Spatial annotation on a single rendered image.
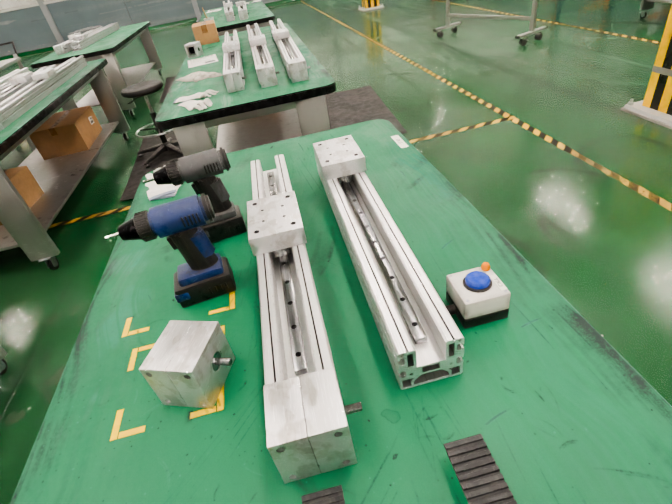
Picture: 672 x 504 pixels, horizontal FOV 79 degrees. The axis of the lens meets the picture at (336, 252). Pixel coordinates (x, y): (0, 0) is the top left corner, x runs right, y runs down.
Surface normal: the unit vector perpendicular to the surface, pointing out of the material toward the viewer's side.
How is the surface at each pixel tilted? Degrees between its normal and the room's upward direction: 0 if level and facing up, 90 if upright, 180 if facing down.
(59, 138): 89
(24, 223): 90
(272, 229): 0
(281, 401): 0
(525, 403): 0
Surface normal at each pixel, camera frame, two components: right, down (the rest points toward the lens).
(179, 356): -0.15, -0.79
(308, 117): 0.20, 0.57
